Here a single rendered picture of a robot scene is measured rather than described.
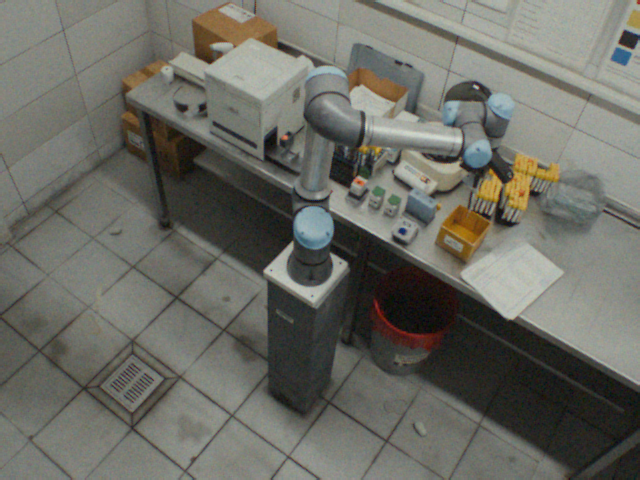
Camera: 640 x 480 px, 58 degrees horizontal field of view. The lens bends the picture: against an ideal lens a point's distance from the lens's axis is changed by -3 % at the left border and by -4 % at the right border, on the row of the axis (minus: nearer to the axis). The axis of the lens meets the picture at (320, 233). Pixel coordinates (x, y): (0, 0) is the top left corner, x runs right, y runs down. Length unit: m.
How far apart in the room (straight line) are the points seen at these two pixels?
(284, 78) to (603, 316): 1.37
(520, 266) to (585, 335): 0.31
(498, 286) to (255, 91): 1.06
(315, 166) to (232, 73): 0.62
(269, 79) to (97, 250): 1.48
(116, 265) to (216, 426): 1.01
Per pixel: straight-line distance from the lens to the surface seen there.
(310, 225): 1.75
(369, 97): 2.52
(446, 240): 2.06
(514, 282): 2.07
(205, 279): 3.02
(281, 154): 2.22
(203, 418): 2.67
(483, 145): 1.59
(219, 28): 2.68
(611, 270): 2.29
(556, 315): 2.07
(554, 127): 2.36
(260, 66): 2.24
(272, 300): 2.03
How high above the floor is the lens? 2.47
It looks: 51 degrees down
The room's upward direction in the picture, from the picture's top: 6 degrees clockwise
